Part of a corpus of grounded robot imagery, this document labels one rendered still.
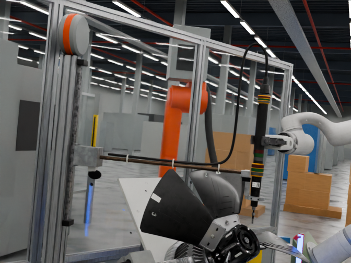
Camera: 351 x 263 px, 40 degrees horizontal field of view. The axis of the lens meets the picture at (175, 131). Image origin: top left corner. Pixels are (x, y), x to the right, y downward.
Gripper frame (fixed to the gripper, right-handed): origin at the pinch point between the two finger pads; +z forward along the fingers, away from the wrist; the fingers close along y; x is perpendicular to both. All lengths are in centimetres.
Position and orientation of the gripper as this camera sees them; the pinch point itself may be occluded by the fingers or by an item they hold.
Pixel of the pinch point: (259, 140)
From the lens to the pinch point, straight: 173.4
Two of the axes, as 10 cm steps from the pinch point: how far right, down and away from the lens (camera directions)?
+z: -7.0, -0.6, -7.1
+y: -7.1, -0.7, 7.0
